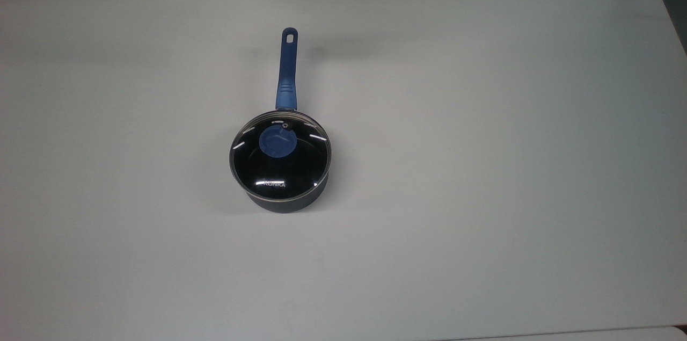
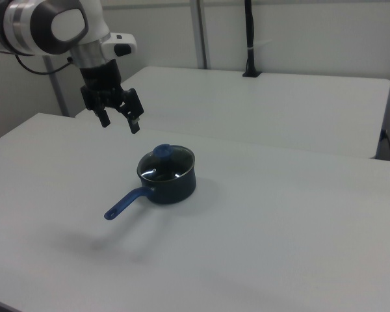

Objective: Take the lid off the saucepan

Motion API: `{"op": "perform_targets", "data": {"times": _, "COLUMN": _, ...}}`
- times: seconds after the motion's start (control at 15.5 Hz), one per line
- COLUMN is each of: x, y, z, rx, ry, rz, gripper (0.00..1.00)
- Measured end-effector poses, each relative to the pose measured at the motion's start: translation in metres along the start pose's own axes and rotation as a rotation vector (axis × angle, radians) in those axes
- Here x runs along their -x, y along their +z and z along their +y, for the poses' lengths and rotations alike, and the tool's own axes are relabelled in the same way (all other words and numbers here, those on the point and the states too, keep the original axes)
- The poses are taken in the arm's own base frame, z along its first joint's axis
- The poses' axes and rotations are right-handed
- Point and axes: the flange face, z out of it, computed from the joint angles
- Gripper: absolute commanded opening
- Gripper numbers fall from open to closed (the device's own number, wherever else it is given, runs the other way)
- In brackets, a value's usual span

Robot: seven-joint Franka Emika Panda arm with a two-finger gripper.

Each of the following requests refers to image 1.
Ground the glass lid with blue knob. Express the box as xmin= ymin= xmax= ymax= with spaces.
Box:
xmin=229 ymin=110 xmax=332 ymax=205

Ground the dark saucepan with blue handle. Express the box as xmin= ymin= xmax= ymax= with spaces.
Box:
xmin=229 ymin=27 xmax=333 ymax=215

